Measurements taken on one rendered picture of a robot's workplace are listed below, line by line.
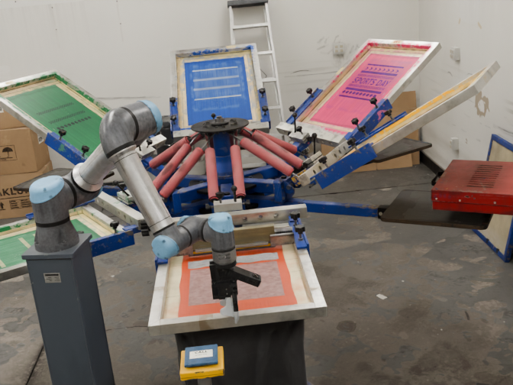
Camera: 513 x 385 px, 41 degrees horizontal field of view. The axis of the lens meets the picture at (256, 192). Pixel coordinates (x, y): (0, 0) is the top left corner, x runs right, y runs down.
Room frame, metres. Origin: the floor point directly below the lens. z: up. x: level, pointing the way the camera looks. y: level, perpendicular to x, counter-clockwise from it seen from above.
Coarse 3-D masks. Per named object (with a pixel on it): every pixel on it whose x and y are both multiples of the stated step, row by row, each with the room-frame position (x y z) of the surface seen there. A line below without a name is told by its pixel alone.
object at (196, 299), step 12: (192, 276) 2.41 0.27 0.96; (204, 276) 2.40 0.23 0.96; (180, 288) 2.31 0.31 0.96; (192, 288) 2.30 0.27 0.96; (204, 288) 2.29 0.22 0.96; (180, 300) 2.21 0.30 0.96; (192, 300) 2.20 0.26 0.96; (204, 300) 2.19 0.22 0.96; (216, 300) 2.18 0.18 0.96; (180, 312) 2.12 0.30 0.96; (192, 312) 2.11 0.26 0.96; (204, 312) 2.10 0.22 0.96; (216, 312) 2.09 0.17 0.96
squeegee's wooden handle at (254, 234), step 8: (272, 224) 2.61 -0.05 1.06; (240, 232) 2.58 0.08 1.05; (248, 232) 2.58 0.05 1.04; (256, 232) 2.58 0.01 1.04; (264, 232) 2.59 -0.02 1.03; (272, 232) 2.59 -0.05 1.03; (240, 240) 2.58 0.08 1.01; (248, 240) 2.58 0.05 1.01; (256, 240) 2.58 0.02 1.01; (264, 240) 2.59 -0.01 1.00; (192, 248) 2.57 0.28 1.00; (200, 248) 2.57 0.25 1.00
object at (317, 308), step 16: (288, 224) 2.77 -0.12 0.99; (304, 256) 2.42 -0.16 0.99; (160, 272) 2.39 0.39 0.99; (304, 272) 2.28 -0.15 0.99; (160, 288) 2.25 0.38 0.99; (320, 288) 2.13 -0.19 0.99; (160, 304) 2.13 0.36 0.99; (304, 304) 2.03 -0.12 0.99; (320, 304) 2.02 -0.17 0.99; (160, 320) 2.01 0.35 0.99; (176, 320) 2.00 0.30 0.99; (192, 320) 1.99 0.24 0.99; (208, 320) 1.99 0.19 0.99; (224, 320) 1.99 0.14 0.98; (240, 320) 1.99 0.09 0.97; (256, 320) 1.99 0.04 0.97; (272, 320) 2.00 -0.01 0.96; (288, 320) 2.00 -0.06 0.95
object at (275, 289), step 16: (256, 272) 2.39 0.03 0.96; (272, 272) 2.37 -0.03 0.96; (288, 272) 2.36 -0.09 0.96; (240, 288) 2.26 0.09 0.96; (256, 288) 2.25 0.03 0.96; (272, 288) 2.24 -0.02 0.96; (288, 288) 2.23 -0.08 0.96; (240, 304) 2.14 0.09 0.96; (256, 304) 2.13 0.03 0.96; (272, 304) 2.12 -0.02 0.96; (288, 304) 2.11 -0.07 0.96
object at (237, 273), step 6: (234, 270) 2.00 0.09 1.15; (240, 270) 2.01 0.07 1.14; (246, 270) 2.03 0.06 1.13; (228, 276) 1.99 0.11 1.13; (234, 276) 1.99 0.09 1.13; (240, 276) 1.99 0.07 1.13; (246, 276) 1.99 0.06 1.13; (252, 276) 2.00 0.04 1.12; (258, 276) 2.02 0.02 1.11; (246, 282) 1.99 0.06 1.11; (252, 282) 1.99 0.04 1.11; (258, 282) 1.99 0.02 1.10
